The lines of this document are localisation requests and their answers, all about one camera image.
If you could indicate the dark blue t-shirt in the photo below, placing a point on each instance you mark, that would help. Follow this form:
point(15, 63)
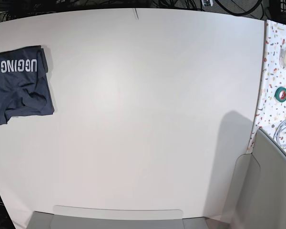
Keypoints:
point(24, 89)

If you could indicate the grey panel at bottom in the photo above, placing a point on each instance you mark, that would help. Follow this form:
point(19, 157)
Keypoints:
point(64, 217)

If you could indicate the grey panel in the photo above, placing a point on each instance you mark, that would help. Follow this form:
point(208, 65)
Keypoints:
point(257, 194)
point(64, 217)

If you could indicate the terrazzo patterned side surface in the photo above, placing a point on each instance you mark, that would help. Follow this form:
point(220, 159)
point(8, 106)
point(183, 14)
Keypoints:
point(270, 114)

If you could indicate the green tape roll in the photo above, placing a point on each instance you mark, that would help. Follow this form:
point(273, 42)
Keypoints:
point(280, 94)

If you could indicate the grey panel at right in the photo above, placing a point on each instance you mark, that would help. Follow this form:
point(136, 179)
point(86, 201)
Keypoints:
point(257, 194)

